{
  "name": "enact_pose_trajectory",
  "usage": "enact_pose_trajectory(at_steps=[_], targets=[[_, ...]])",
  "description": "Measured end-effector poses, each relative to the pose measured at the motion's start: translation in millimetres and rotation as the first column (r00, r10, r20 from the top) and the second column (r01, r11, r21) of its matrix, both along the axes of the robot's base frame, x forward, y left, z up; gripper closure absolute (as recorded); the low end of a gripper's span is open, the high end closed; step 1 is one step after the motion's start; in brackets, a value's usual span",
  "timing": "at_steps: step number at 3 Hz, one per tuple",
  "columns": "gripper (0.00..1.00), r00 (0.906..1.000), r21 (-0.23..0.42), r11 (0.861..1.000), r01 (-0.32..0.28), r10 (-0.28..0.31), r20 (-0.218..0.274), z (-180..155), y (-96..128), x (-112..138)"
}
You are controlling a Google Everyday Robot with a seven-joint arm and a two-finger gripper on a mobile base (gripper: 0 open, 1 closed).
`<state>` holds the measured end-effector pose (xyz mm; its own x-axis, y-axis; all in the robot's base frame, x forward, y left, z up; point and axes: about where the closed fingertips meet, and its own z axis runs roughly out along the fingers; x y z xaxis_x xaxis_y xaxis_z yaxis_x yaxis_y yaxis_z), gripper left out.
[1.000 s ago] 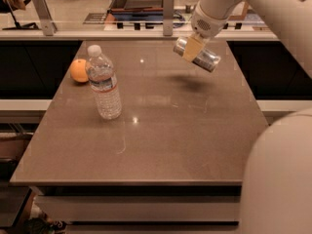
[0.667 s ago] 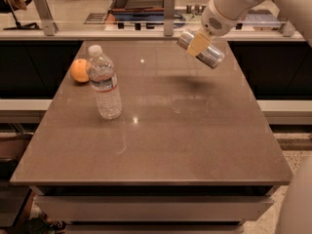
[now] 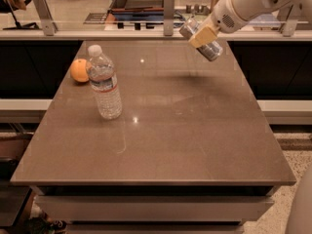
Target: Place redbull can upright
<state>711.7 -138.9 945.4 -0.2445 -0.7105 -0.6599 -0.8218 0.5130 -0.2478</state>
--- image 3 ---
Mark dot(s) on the clear plastic water bottle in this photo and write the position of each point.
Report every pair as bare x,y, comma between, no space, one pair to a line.
103,80

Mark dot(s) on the middle metal glass bracket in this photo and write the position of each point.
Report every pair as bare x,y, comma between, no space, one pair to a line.
169,10

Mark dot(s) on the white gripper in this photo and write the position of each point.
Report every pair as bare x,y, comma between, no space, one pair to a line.
225,16

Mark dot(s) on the metal glass bracket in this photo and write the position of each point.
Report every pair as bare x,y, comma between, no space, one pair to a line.
289,16
47,23
169,10

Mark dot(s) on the left metal glass bracket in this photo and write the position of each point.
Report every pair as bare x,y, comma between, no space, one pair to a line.
47,23

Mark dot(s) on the white table drawer base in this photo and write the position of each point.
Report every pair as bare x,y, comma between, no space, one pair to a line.
154,214

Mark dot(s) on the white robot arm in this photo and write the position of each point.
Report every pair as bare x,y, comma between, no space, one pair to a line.
300,218

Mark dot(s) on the orange fruit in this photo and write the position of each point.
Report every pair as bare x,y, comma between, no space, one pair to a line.
78,70

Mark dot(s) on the silver redbull can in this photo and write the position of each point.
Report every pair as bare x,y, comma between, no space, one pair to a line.
202,39

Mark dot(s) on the right metal glass bracket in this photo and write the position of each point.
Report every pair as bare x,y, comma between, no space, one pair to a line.
289,16

